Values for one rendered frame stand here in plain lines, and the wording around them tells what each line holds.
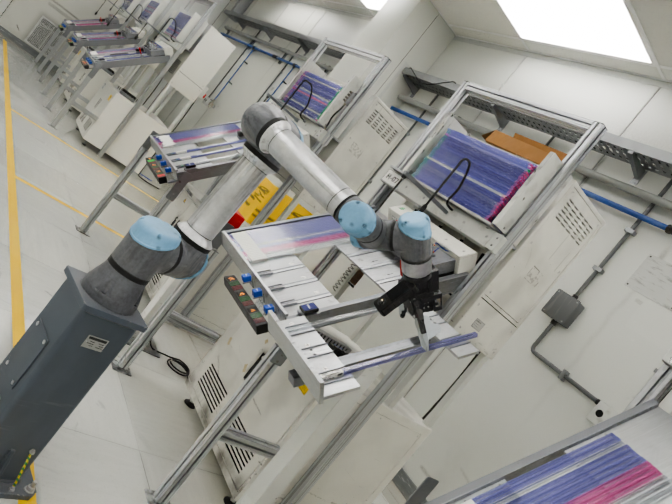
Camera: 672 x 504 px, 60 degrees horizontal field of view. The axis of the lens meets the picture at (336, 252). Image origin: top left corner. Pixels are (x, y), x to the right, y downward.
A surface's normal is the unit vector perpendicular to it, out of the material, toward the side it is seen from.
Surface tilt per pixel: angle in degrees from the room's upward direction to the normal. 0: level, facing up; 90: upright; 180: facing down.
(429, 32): 90
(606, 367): 90
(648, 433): 44
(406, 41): 90
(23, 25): 90
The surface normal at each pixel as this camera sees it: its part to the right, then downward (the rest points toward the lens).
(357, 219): -0.32, -0.18
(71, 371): 0.55, 0.49
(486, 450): -0.64, -0.47
